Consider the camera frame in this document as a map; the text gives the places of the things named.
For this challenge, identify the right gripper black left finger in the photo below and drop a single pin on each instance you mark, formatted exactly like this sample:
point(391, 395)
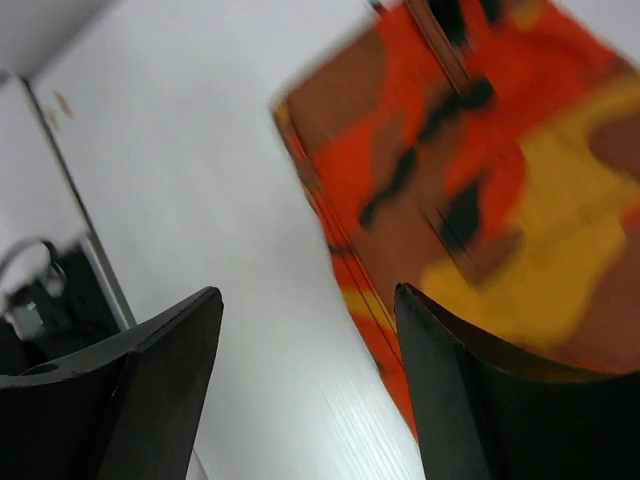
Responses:
point(127, 407)

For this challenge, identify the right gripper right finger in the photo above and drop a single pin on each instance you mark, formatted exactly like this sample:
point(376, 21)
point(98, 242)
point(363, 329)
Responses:
point(487, 409)

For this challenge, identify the orange camouflage trousers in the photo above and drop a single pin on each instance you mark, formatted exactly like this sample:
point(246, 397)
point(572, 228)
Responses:
point(487, 153)

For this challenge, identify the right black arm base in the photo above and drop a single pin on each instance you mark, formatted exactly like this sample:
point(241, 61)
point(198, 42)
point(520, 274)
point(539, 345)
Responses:
point(59, 311)

